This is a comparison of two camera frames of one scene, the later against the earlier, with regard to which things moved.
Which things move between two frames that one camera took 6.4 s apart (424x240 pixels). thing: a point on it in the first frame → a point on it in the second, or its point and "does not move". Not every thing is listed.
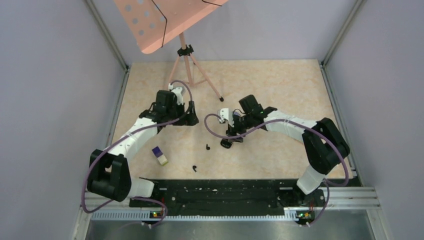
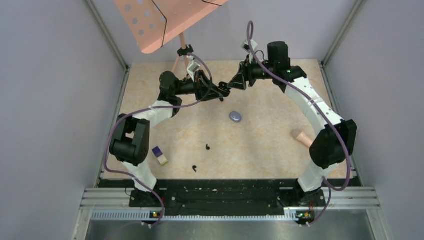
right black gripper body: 241,125 → 247,69
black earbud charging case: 226,143 → 223,88
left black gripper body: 185,119 → 199,88
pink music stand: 153,23 does not move
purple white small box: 160,156 does not move
